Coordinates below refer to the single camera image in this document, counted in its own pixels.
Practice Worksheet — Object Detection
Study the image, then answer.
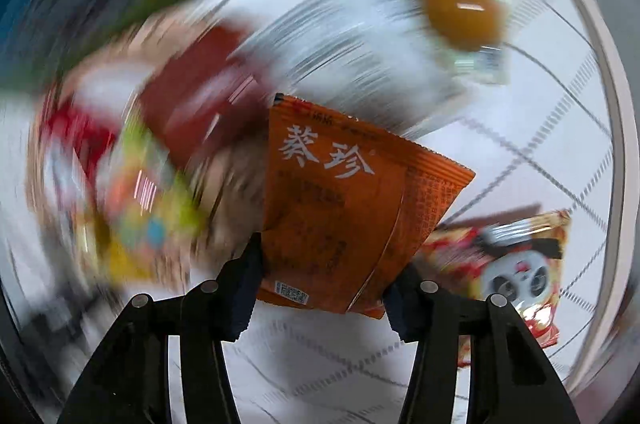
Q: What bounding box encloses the orange panda snack packet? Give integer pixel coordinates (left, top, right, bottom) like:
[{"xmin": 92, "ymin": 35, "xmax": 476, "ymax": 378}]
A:
[{"xmin": 413, "ymin": 210, "xmax": 570, "ymax": 348}]

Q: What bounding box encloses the colourful candy bag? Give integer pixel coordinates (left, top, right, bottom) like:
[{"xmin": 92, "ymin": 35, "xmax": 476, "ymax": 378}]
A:
[{"xmin": 74, "ymin": 107, "xmax": 205, "ymax": 292}]

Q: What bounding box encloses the brown chocolate snack packet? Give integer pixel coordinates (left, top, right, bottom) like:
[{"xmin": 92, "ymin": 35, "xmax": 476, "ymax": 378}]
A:
[{"xmin": 138, "ymin": 23, "xmax": 271, "ymax": 169}]

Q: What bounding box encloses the orange jelly cup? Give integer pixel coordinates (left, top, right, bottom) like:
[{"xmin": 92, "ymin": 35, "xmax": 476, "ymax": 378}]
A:
[{"xmin": 418, "ymin": 0, "xmax": 511, "ymax": 86}]

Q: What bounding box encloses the white striped snack packet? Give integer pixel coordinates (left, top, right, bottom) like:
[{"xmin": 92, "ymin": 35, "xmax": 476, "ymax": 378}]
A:
[{"xmin": 239, "ymin": 0, "xmax": 471, "ymax": 140}]

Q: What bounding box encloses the red triangular snack packet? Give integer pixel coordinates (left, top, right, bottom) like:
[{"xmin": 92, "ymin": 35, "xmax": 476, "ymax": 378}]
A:
[{"xmin": 39, "ymin": 96, "xmax": 120, "ymax": 187}]

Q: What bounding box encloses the white quilted floral blanket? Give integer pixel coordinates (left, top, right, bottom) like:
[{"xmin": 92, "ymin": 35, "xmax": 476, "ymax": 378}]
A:
[{"xmin": 1, "ymin": 0, "xmax": 639, "ymax": 423}]

